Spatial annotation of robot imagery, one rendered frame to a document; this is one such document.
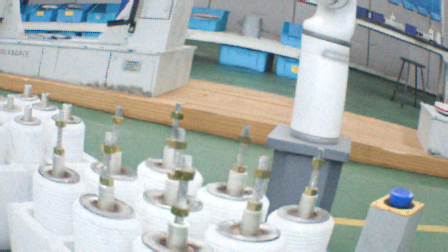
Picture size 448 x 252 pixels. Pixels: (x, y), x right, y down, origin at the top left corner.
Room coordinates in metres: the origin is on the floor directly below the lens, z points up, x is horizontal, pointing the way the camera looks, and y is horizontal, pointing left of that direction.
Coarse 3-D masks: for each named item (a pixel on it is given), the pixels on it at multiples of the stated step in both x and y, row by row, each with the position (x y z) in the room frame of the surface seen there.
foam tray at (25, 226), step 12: (12, 204) 0.75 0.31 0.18; (24, 204) 0.77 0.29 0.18; (12, 216) 0.73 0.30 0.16; (24, 216) 0.72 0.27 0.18; (12, 228) 0.74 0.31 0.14; (24, 228) 0.70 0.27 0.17; (36, 228) 0.69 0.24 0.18; (12, 240) 0.74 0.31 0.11; (24, 240) 0.71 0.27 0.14; (36, 240) 0.68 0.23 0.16; (48, 240) 0.66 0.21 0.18; (60, 240) 0.68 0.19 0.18; (72, 240) 0.70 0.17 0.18
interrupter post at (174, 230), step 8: (168, 224) 0.61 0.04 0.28; (176, 224) 0.60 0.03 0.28; (184, 224) 0.61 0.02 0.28; (168, 232) 0.61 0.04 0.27; (176, 232) 0.60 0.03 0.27; (184, 232) 0.60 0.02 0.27; (168, 240) 0.61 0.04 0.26; (176, 240) 0.60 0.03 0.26; (184, 240) 0.61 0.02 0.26; (176, 248) 0.60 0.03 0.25; (184, 248) 0.61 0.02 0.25
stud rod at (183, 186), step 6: (186, 156) 0.61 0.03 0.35; (186, 162) 0.61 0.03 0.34; (186, 168) 0.61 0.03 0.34; (180, 180) 0.61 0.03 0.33; (180, 186) 0.61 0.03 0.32; (186, 186) 0.61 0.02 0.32; (180, 192) 0.61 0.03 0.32; (186, 192) 0.61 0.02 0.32; (180, 198) 0.61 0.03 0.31; (186, 198) 0.61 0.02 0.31; (180, 204) 0.61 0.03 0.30; (174, 222) 0.61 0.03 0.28; (180, 222) 0.61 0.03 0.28
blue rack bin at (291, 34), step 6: (288, 24) 5.70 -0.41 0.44; (294, 24) 5.70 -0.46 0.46; (282, 30) 5.33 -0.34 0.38; (288, 30) 5.70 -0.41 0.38; (294, 30) 5.70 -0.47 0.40; (300, 30) 5.69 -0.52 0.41; (282, 36) 5.24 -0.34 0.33; (288, 36) 5.23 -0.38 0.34; (294, 36) 5.21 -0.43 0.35; (300, 36) 5.68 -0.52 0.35; (282, 42) 5.25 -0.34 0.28; (288, 42) 5.24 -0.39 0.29; (294, 42) 5.23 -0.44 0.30; (300, 42) 5.21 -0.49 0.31; (300, 48) 5.23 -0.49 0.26
